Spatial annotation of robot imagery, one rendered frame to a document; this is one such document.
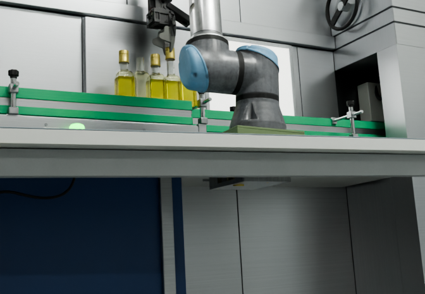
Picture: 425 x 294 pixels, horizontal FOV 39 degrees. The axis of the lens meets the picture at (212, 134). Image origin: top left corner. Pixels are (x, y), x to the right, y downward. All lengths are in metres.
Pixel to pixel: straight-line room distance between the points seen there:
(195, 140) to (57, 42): 0.93
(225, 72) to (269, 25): 1.10
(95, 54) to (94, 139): 0.88
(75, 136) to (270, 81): 0.54
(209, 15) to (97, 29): 0.70
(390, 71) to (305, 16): 0.50
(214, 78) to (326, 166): 0.38
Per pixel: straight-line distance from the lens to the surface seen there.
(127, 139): 1.33
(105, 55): 2.18
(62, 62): 2.16
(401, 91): 2.43
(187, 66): 1.52
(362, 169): 1.65
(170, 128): 1.89
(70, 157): 1.35
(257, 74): 1.55
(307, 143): 1.52
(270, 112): 1.52
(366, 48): 2.60
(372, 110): 2.73
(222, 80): 1.52
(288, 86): 2.52
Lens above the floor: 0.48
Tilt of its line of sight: 11 degrees up
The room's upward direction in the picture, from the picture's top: 3 degrees counter-clockwise
